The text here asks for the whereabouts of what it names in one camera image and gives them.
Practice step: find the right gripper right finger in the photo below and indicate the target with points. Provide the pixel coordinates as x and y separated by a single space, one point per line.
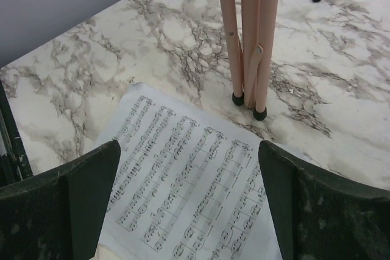
321 215

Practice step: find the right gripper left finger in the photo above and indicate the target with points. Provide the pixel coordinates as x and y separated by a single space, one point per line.
59 214

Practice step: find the sheet music page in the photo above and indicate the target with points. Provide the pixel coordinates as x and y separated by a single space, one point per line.
188 184

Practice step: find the pink music stand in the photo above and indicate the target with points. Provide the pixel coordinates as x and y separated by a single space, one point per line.
250 51

